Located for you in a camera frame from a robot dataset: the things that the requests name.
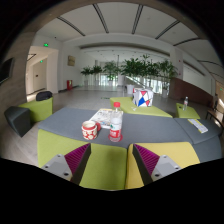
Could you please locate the red fire extinguisher box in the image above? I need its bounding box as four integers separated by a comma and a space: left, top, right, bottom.
67, 80, 72, 90

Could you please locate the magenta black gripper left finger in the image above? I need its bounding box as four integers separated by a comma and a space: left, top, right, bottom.
42, 143, 91, 185

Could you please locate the red blue white cube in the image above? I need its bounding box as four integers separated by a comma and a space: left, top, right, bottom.
132, 88, 154, 107

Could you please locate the grey green modular sofa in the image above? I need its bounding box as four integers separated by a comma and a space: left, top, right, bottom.
37, 108, 222, 190

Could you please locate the black bag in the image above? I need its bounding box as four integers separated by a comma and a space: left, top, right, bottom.
36, 91, 52, 101

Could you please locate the red round coaster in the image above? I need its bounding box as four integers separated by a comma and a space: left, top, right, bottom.
108, 134, 123, 142

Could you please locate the folded leaflet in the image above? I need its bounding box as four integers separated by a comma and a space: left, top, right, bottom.
189, 119, 208, 134

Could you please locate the green ottoman left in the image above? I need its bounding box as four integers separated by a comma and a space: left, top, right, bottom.
20, 98, 53, 123

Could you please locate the small green ottoman right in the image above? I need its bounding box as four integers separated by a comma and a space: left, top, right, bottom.
176, 103, 200, 119

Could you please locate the framed wall picture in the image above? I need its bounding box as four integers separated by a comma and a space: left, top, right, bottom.
68, 55, 75, 66

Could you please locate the red white patterned mug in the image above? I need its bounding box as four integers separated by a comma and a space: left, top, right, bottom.
82, 121, 101, 140

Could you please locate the distant water bottle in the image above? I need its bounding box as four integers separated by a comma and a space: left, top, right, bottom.
183, 96, 188, 111

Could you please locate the open magazine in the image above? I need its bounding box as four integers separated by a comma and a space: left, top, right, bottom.
91, 109, 113, 129

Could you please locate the yellow-green low bench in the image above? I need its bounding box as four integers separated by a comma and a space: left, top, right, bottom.
110, 97, 171, 117

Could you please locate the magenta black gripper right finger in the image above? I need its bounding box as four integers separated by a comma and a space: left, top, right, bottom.
132, 144, 181, 185

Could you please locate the wooden chair right edge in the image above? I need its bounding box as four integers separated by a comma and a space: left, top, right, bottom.
206, 95, 224, 129

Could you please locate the clear bottle red cap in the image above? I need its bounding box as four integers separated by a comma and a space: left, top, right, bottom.
109, 102, 123, 142

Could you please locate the row of potted plants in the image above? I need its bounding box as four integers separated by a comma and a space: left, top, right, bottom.
81, 55, 177, 90

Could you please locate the wall mounted black television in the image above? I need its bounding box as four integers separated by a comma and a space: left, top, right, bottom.
0, 58, 14, 85

